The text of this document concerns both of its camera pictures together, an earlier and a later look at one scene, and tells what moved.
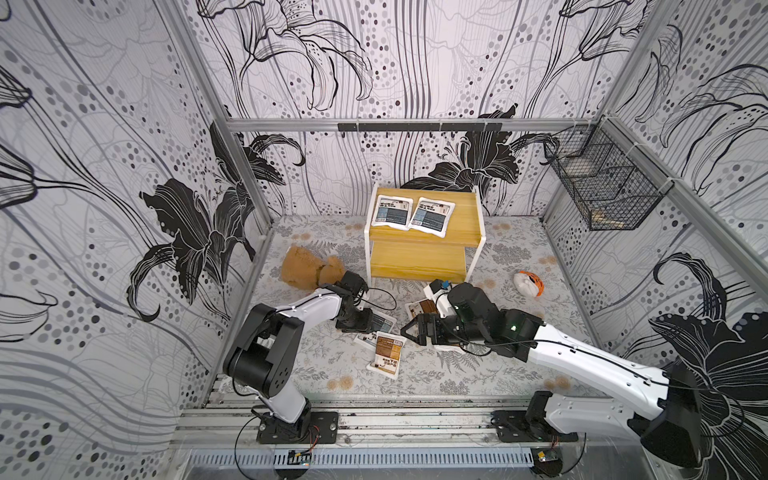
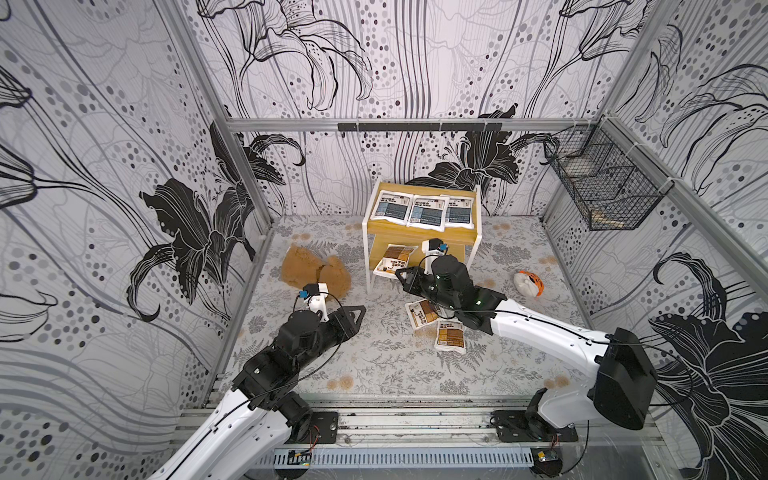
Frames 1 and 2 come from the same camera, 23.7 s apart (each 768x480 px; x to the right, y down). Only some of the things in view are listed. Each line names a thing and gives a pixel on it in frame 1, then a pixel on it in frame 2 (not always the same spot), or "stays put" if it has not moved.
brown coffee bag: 389,350 to 395,257
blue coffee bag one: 392,211 stays put
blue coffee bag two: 432,217 stays put
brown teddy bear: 304,270 stays put
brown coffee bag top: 426,306 stays put
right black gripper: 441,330 to 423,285
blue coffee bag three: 380,323 to 459,212
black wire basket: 612,187 stays put
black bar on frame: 420,126 stays put
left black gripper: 364,327 to 343,322
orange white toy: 528,283 stays put
